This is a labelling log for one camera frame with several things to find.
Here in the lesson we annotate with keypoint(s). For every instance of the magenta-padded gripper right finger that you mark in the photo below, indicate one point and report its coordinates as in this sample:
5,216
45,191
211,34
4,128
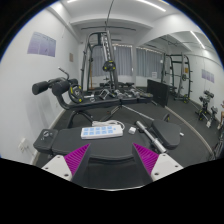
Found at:
163,165

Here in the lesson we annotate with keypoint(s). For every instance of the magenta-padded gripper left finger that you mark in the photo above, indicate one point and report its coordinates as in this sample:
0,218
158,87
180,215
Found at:
60,165

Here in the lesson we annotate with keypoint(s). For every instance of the black low padded seat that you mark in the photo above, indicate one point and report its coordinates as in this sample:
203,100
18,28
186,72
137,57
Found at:
168,133

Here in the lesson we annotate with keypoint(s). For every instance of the silver barbell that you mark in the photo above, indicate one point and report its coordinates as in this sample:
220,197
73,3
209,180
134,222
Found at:
150,135

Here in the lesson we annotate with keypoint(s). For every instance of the metal spring barbell collar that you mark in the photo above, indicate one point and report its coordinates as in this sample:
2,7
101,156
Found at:
45,134

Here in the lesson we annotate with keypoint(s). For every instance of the black padded workout bench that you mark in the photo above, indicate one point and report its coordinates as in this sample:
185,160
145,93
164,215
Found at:
100,148

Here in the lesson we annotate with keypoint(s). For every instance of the black weight plate yellow marks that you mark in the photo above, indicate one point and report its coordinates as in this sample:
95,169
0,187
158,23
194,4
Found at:
71,96
105,68

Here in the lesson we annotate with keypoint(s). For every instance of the black bench with roller pads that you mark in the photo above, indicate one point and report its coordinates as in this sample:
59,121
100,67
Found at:
96,104

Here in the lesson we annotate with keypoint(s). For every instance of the black box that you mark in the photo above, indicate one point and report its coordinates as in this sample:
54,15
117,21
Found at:
158,93

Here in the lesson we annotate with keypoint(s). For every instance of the person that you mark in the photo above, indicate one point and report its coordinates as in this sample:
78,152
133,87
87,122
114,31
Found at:
222,116

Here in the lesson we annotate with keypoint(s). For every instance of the chrome dumbbells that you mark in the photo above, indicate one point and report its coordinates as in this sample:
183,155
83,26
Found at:
133,92

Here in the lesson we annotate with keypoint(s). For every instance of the grey window curtain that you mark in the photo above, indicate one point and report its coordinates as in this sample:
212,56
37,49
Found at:
123,61
148,63

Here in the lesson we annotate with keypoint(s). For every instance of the long ceiling light strip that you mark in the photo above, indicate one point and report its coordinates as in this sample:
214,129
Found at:
71,1
151,4

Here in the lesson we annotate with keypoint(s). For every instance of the white wall outlet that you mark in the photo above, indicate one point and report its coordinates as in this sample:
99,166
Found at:
22,145

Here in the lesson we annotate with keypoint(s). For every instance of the large wall mirror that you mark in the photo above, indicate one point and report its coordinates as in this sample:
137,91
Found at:
200,66

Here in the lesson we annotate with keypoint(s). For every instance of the small brown wall sign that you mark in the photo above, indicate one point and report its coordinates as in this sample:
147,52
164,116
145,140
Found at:
71,57

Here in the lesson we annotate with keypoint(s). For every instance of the purple wall poster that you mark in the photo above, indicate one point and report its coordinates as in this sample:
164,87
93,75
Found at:
41,44

